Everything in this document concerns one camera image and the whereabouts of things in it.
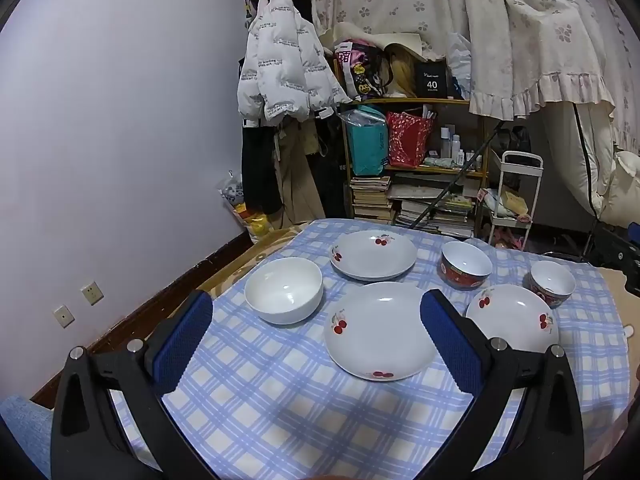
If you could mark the black box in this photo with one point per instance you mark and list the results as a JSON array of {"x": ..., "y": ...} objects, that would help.
[{"x": 430, "y": 80}]

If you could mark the small red patterned bowl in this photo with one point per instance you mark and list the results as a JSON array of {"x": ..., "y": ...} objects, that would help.
[{"x": 552, "y": 277}]

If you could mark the white quilt with black trim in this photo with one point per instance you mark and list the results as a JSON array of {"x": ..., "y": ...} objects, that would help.
[{"x": 570, "y": 160}]

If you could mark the blue checked tablecloth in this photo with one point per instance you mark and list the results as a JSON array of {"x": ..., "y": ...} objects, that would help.
[{"x": 280, "y": 400}]

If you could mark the wall socket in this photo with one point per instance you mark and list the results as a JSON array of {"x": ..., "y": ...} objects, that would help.
[
  {"x": 64, "y": 316},
  {"x": 92, "y": 294}
]

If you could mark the teal bag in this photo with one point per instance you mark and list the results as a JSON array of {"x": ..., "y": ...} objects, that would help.
[{"x": 367, "y": 147}]

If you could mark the white cherry print plate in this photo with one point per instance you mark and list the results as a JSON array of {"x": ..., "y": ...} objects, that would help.
[
  {"x": 375, "y": 260},
  {"x": 510, "y": 325},
  {"x": 375, "y": 335}
]

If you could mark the white plastic bag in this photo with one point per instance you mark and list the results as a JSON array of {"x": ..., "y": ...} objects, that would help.
[{"x": 460, "y": 62}]

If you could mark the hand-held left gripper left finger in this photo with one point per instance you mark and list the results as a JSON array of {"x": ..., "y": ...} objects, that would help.
[{"x": 182, "y": 345}]

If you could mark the row of toiletry bottles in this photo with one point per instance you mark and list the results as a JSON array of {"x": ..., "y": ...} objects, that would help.
[{"x": 455, "y": 147}]

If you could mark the large red patterned bowl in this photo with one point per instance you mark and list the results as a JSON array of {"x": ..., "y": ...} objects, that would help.
[{"x": 465, "y": 260}]

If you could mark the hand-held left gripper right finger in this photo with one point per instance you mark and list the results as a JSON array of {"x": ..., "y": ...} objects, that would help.
[{"x": 450, "y": 345}]

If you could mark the black pole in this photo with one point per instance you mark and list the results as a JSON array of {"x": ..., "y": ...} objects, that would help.
[{"x": 457, "y": 172}]

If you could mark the plastic bag of snacks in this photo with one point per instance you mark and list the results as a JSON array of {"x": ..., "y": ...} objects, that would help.
[{"x": 247, "y": 210}]

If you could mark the colourful printed bag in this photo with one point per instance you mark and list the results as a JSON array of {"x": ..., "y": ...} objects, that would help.
[{"x": 357, "y": 72}]

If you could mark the pile of magazines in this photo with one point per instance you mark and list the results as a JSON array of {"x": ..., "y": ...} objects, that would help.
[{"x": 440, "y": 215}]

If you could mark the red gift bag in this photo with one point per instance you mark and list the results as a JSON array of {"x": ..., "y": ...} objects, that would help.
[{"x": 407, "y": 140}]

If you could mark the black backpack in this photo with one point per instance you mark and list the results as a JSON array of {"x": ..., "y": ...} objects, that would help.
[{"x": 510, "y": 137}]

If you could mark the wooden shelf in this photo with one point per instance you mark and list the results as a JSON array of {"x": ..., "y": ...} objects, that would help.
[{"x": 415, "y": 101}]

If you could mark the white trolley cart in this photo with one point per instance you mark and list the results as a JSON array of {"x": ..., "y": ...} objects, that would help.
[{"x": 522, "y": 160}]

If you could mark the beige hanging garment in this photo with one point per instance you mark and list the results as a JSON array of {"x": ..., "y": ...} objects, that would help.
[{"x": 300, "y": 180}]

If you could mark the white puffer jacket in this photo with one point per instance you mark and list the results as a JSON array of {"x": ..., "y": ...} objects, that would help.
[{"x": 280, "y": 60}]

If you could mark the cream foam sheet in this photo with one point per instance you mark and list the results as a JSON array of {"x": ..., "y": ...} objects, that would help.
[{"x": 395, "y": 40}]

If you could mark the floral ruffled curtain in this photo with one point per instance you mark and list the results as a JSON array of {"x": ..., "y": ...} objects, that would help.
[{"x": 500, "y": 20}]

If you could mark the stack of books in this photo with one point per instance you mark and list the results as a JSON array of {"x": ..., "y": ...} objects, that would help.
[{"x": 370, "y": 197}]

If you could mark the black hanging garment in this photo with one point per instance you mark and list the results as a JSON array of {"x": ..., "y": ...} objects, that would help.
[{"x": 257, "y": 170}]

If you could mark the plain white bowl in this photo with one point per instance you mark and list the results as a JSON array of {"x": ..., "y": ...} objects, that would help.
[{"x": 282, "y": 290}]

